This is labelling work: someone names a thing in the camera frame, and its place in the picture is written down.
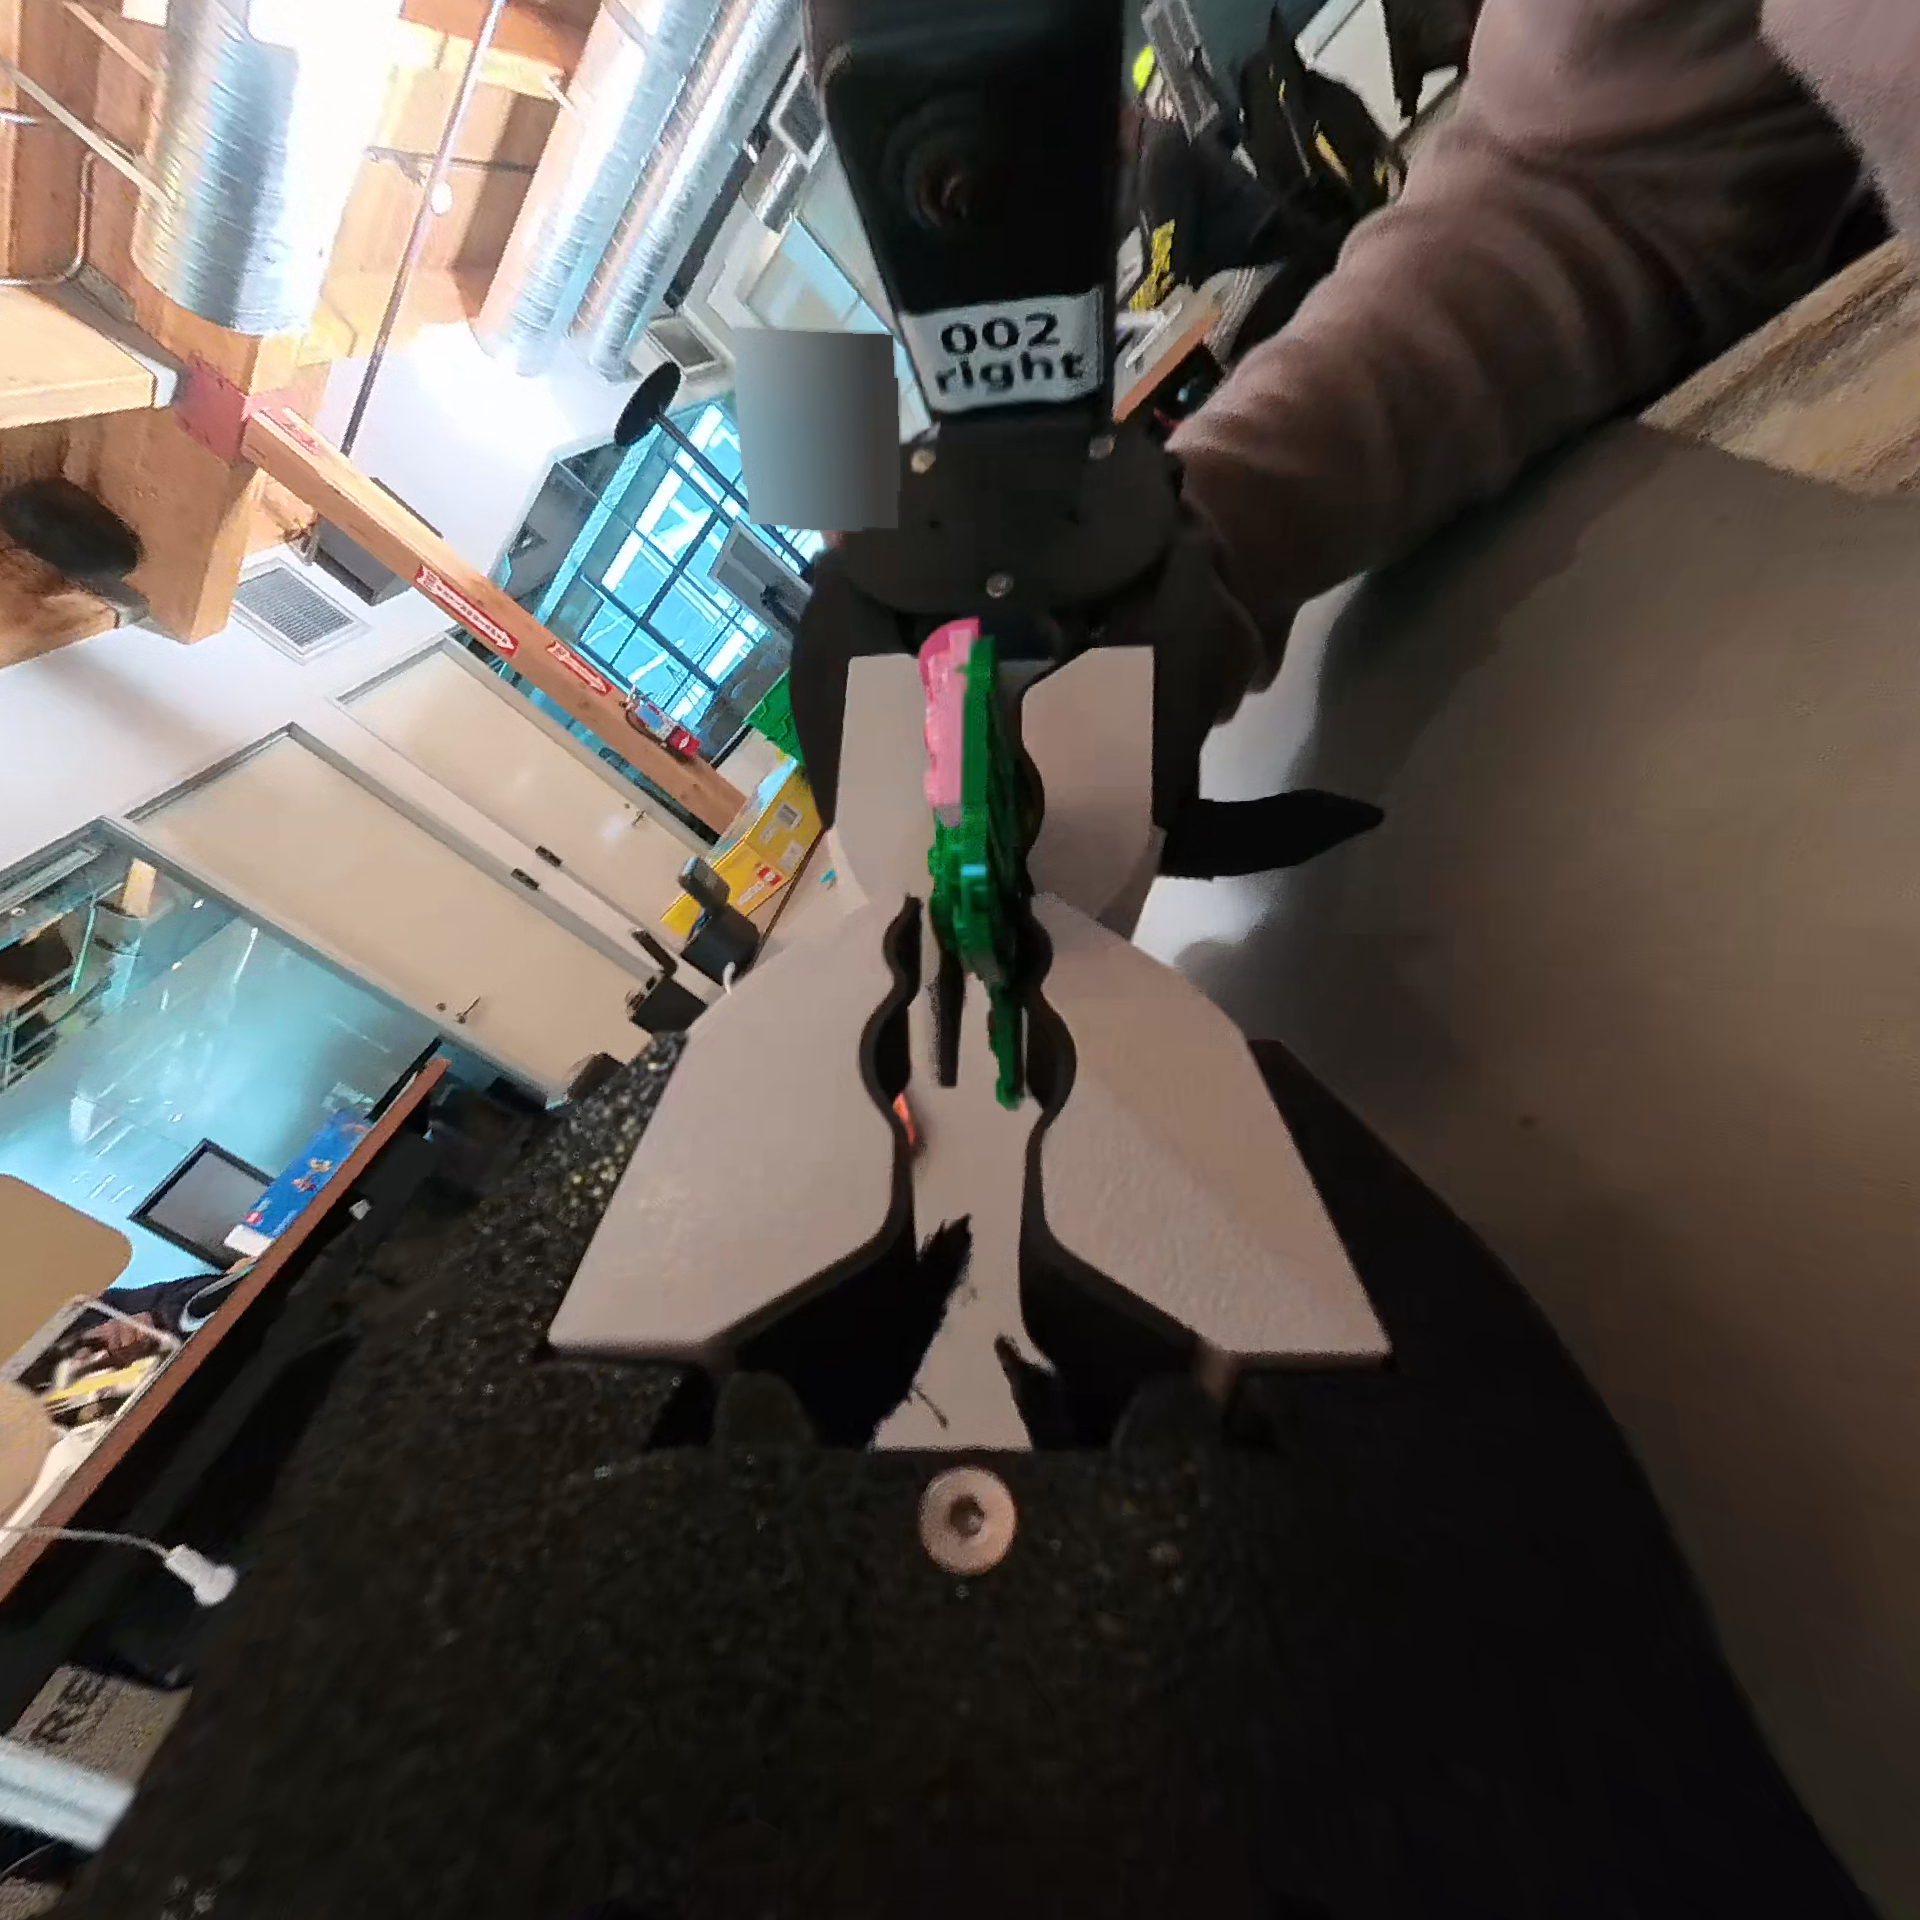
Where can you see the person's right forearm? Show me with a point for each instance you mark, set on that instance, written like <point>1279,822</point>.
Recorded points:
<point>1499,270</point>

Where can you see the black backpack with yellow tags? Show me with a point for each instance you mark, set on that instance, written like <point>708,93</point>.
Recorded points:
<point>1305,105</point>

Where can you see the black desk device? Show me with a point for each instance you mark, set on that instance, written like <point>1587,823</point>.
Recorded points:
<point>715,931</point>

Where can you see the red white beam sign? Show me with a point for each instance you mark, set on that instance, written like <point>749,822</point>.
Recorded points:
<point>578,670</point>
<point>466,608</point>

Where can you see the glass office window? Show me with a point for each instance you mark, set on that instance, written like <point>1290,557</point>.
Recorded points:
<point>228,1037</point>

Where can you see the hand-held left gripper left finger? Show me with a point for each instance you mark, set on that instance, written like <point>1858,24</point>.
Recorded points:
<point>749,1170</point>

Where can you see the frosted glass wall panel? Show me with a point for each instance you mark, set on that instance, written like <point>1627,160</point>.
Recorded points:
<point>524,765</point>
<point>376,887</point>

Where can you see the silver ventilation duct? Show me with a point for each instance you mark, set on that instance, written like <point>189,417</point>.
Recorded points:
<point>578,182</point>
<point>668,211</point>
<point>256,150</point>

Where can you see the white wall vent grille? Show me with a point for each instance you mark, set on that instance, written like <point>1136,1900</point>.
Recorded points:
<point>303,608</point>

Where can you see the yellow lego box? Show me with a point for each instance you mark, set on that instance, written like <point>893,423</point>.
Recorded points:
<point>749,856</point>

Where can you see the black wall-mounted box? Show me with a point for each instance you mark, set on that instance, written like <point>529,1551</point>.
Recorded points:
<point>361,558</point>

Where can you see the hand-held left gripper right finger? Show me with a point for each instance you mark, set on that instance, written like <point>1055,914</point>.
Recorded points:
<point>1198,1185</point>

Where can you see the green box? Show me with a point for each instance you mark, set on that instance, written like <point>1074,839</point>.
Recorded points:
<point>773,716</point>

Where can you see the red beam bracket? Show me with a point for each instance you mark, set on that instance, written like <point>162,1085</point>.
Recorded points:
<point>211,408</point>

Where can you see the black dome ceiling speaker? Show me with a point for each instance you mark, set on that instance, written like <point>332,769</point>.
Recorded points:
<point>61,533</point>

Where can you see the tan chair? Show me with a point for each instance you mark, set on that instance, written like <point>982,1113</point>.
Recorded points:
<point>53,1262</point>

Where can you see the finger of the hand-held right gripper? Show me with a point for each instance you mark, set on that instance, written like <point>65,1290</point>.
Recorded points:
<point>885,782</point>
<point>1103,782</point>

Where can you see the blue lego box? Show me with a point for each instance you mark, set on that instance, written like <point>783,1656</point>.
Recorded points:
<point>308,1177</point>

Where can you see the wooden desk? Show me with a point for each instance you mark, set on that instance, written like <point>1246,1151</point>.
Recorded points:
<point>180,1396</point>

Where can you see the large paned window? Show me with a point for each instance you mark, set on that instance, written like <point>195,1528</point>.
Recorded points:
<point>660,557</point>

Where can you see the black round fixture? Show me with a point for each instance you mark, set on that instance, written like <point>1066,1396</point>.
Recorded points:
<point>643,406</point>

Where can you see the black monitor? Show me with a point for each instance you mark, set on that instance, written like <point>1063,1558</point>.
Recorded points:
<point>203,1199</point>

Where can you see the green and pink lego build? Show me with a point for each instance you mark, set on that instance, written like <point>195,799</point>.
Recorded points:
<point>984,868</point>

